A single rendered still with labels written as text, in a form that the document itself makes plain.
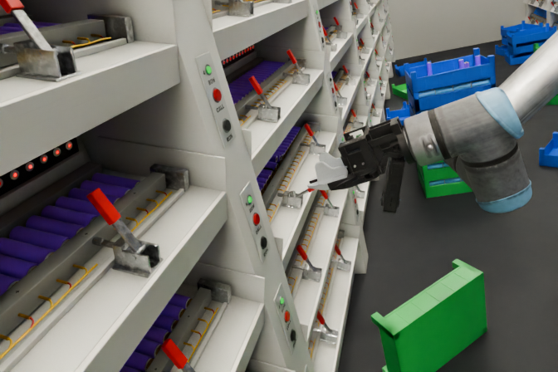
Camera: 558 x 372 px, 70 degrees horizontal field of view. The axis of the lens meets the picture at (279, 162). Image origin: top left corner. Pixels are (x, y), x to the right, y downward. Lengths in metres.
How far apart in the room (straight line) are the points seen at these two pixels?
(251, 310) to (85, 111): 0.38
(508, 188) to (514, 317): 0.63
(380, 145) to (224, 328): 0.40
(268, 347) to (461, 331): 0.63
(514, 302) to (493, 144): 0.74
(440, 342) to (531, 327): 0.27
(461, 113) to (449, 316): 0.58
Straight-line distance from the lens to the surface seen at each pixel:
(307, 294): 0.91
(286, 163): 0.96
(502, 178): 0.75
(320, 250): 1.02
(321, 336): 1.07
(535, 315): 1.35
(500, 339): 1.28
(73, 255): 0.43
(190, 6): 0.54
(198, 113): 0.50
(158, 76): 0.46
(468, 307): 1.17
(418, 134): 0.70
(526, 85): 0.89
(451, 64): 1.88
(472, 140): 0.71
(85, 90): 0.37
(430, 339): 1.11
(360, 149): 0.74
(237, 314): 0.62
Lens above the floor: 0.94
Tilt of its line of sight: 22 degrees down
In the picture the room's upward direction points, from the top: 15 degrees counter-clockwise
